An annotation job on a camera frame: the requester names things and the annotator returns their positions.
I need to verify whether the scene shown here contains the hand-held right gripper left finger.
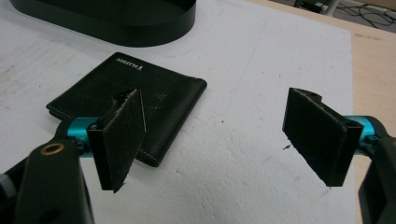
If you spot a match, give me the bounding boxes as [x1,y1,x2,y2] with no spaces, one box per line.
[54,89,148,194]

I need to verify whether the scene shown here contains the white foam board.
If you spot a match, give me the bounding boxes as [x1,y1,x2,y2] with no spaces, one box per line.
[0,0,358,224]

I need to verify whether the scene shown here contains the black cables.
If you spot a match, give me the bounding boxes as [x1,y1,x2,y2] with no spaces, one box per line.
[335,2,396,30]

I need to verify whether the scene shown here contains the white stand leg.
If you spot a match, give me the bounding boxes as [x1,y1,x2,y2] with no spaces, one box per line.
[323,0,341,17]

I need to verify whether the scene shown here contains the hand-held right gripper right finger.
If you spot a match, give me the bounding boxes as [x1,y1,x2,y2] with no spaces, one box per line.
[281,87,396,188]

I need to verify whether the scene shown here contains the black leather wallet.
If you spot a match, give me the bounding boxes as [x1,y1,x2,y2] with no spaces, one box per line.
[46,51,208,168]

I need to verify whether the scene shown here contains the black oval tray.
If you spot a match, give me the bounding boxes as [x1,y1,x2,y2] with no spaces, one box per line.
[8,0,198,49]

